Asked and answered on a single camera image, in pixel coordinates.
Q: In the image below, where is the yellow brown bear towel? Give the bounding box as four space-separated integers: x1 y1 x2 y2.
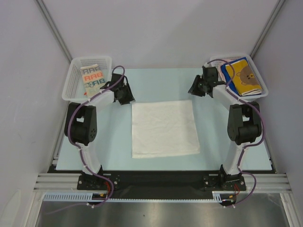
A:
222 58 262 96

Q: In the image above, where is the white towel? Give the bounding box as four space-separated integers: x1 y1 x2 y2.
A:
132 100 200 158

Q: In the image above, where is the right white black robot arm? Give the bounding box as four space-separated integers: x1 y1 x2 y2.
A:
188 66 262 190

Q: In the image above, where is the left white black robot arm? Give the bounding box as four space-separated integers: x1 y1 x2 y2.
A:
64 73 135 190

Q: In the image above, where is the pink towel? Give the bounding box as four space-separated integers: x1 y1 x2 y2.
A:
218 61 230 83

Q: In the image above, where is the printed letters towel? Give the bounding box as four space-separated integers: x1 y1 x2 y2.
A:
80 64 106 97

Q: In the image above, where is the left white plastic basket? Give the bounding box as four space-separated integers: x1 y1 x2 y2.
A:
62 55 112 103

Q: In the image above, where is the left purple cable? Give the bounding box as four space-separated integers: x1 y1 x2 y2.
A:
44 65 130 215

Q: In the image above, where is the purple cable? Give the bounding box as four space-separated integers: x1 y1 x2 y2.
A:
205 59 266 209
44 65 130 215

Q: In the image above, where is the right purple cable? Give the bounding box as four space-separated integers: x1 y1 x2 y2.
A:
205 59 266 209

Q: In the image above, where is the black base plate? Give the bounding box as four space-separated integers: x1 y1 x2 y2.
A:
78 171 246 199

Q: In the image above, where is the right aluminium corner post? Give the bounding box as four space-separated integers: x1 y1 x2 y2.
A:
250 0 287 59

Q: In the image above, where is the aluminium corner post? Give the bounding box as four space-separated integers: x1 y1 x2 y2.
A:
34 0 73 63
250 0 287 59

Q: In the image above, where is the white slotted cable duct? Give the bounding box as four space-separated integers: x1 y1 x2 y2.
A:
43 192 235 204

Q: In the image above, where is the left aluminium corner post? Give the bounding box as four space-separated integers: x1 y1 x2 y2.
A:
34 0 73 63

